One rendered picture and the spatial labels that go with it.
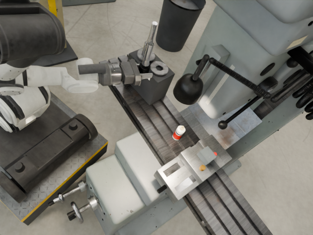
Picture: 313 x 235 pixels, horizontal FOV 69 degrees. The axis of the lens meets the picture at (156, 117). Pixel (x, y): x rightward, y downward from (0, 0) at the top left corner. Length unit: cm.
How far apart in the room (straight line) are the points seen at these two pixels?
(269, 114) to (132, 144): 68
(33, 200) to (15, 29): 117
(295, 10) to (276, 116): 84
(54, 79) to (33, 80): 6
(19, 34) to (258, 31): 48
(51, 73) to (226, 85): 58
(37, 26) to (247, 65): 49
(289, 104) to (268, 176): 153
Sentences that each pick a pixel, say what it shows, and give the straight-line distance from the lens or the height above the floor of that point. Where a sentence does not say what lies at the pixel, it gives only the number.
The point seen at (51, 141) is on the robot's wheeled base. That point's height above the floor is 59.
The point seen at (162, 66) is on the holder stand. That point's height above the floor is 113.
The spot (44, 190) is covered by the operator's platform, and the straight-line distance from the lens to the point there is 158.
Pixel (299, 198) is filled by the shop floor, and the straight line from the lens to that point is 274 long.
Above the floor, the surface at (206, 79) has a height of 146.
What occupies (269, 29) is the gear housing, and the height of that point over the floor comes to 167.
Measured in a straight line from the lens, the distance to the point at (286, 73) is 81.
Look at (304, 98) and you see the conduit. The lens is 89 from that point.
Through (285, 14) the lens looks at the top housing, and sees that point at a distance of 41.
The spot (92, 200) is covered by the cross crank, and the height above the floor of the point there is 66.
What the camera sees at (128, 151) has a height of 85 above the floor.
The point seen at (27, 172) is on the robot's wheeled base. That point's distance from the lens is 140.
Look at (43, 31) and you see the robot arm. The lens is 58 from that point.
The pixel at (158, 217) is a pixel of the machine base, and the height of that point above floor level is 20.
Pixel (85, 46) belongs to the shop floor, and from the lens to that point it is 285.
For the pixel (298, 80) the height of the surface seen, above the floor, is 159.
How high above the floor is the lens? 190
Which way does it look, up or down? 55 degrees down
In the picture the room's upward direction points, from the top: 24 degrees clockwise
